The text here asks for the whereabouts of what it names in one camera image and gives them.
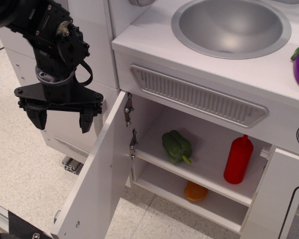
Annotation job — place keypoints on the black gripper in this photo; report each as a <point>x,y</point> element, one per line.
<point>70,96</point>

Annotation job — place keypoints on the white cabinet door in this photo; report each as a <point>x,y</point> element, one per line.
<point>89,209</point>

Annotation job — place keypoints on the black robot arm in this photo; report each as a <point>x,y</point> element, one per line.
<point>59,48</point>

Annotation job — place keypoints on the white toy kitchen cabinet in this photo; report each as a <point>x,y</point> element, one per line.
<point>143,36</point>

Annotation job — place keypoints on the upper metal door hinge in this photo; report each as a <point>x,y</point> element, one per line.
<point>128,108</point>

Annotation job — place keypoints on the metal door hinge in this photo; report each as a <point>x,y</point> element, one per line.
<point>133,144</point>
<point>128,108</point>

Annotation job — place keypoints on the lower metal door hinge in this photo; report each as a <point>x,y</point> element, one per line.
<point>133,144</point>

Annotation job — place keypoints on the white toy fridge unit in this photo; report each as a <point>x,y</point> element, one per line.
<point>62,131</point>

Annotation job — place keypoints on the green toy bell pepper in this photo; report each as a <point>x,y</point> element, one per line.
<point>178,148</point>

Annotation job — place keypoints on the grey vent panel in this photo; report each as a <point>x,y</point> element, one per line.
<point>202,99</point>

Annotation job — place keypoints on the orange toy bun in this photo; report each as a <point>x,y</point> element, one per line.
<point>195,192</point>

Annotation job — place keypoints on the red ketchup bottle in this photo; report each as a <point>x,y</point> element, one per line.
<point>238,160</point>

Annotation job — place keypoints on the silver sink bowl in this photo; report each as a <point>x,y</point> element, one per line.
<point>231,29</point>

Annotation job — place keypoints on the white oven door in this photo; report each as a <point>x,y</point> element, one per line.
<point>275,211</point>

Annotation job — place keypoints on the aluminium extrusion rail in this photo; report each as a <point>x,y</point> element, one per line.
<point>72,165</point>

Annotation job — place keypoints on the grey cabinet door handle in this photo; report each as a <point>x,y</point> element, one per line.
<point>56,216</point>

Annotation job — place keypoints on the black mounting bracket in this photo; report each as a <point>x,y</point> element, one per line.
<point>18,228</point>

